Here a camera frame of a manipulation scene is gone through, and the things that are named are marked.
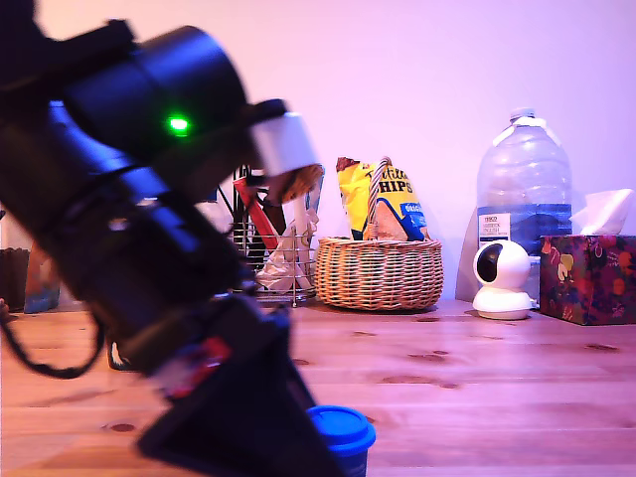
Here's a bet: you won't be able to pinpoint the large clear water bottle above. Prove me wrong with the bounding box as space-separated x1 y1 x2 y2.
476 107 573 302

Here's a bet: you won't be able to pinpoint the blue coffee capsule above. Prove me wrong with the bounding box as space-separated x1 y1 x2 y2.
306 404 378 477

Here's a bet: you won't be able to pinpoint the wire utensil holder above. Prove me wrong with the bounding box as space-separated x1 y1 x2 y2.
231 226 319 308

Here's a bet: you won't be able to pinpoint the brown stick sachet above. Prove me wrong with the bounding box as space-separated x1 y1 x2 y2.
262 196 288 236

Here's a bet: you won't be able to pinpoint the dark scalloped container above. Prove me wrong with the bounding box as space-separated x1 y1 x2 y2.
0 246 31 313

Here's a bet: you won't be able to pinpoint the yellow tortilla chips bag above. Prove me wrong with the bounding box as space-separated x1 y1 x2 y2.
335 156 432 242

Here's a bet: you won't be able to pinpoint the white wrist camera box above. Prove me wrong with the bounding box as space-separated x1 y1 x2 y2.
238 97 327 205

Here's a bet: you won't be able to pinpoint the dark floral tissue box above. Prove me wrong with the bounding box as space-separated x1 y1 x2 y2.
539 234 636 327

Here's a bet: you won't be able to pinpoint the brown paper pouch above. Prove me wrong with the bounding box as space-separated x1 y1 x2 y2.
23 241 64 314

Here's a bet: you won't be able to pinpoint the white tissue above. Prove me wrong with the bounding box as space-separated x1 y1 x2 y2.
568 188 636 238

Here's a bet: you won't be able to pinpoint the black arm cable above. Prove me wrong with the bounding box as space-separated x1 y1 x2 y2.
0 307 106 380

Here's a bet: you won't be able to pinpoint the small white round camera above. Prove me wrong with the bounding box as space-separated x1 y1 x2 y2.
471 239 533 321

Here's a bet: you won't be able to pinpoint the red stick sachet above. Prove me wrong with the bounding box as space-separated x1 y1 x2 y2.
233 177 279 252

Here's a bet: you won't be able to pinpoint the crumpled white packets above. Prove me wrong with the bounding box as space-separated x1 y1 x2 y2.
253 208 319 292

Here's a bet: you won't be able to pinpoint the wicker basket with handle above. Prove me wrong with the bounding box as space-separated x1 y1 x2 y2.
314 156 444 312

